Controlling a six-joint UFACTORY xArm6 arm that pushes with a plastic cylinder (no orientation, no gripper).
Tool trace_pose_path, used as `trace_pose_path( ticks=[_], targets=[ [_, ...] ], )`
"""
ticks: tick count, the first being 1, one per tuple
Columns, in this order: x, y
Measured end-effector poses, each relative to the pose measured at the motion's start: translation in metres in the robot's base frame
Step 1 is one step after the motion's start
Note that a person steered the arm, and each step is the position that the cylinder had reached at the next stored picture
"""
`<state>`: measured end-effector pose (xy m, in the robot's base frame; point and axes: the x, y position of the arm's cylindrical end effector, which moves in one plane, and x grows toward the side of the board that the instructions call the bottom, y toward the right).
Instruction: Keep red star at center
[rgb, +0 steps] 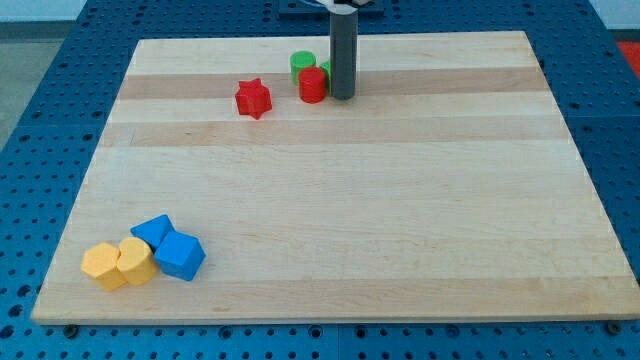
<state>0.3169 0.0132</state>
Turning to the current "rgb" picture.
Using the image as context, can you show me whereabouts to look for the red star block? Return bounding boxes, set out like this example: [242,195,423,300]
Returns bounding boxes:
[235,78,272,120]

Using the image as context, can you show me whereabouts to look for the red cylinder block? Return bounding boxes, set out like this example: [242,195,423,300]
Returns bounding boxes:
[298,67,326,104]

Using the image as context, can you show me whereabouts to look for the green block behind pusher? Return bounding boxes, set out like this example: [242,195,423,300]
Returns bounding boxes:
[319,60,331,95]

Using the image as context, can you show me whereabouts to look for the green cylinder block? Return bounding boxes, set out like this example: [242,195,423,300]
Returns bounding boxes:
[289,50,316,86]

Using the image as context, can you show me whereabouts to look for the wooden board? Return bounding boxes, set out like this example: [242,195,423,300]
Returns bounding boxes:
[32,31,639,325]

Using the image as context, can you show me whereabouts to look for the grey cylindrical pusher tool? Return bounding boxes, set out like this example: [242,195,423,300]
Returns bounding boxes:
[327,3,358,100]

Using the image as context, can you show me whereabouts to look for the blue cube block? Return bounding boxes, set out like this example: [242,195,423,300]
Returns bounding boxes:
[154,231,206,281]

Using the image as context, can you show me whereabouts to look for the blue triangular block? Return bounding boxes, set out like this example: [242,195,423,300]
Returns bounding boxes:
[130,214,174,251]

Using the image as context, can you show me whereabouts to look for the yellow cylinder block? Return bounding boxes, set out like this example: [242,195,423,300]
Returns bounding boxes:
[116,237,159,286]

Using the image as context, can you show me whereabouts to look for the yellow hexagon block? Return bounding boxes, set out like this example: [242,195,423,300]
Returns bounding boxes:
[81,242,127,291]

